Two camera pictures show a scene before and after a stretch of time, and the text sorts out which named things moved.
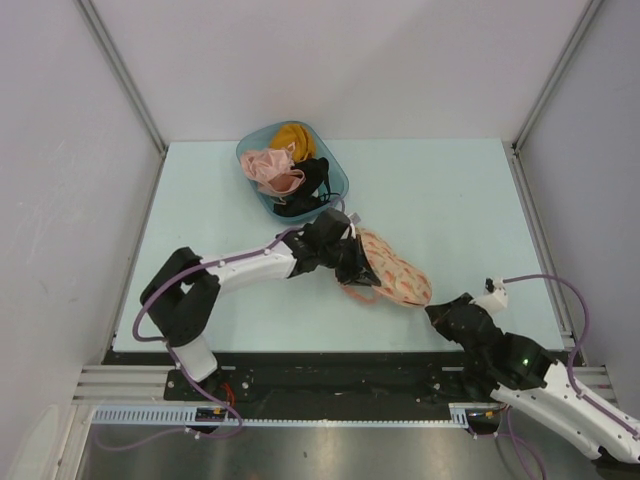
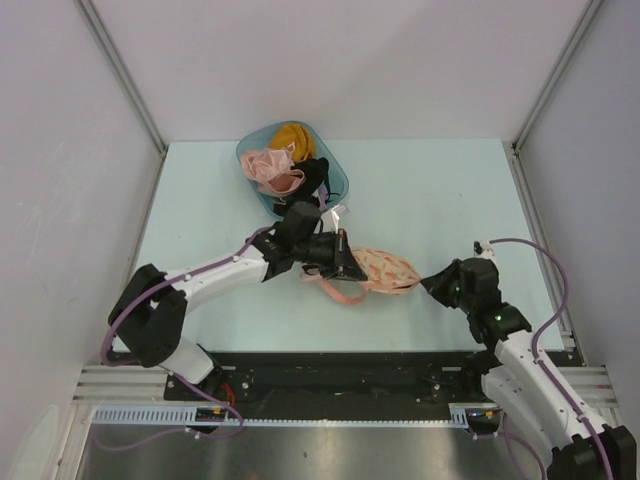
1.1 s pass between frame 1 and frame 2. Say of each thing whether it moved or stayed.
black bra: stayed
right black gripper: moved
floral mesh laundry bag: moved
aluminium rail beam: stayed
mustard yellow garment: stayed
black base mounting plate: stayed
